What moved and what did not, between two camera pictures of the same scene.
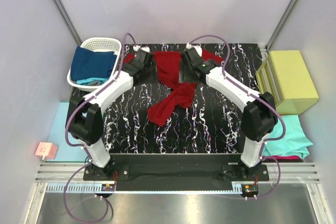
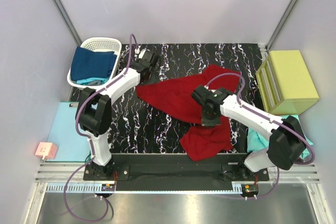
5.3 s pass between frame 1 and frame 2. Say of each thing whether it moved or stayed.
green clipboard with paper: stayed
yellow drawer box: stayed
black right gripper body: moved
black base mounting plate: stayed
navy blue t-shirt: stayed
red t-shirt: moved
